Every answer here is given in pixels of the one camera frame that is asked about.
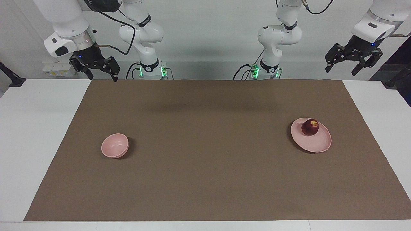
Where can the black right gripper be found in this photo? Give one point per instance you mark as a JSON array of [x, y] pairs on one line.
[[90, 56]]

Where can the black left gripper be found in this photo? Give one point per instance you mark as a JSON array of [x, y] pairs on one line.
[[361, 48]]

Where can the red apple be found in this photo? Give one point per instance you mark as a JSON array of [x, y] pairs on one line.
[[310, 127]]

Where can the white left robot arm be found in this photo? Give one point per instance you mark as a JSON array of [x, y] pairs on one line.
[[279, 35]]

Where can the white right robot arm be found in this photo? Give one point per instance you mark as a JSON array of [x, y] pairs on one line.
[[64, 19]]

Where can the pink bowl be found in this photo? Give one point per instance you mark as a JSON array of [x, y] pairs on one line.
[[114, 146]]

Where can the pink plate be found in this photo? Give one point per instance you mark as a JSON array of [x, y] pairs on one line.
[[316, 142]]

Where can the white power strip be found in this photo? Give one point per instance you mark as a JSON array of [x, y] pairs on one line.
[[57, 70]]

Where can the black clamp stand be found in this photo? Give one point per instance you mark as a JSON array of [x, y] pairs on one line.
[[393, 82], [16, 81]]

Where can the dark cabinet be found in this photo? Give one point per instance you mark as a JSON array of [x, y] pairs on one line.
[[404, 53]]

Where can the brown table mat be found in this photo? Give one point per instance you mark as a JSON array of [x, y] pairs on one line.
[[205, 166]]

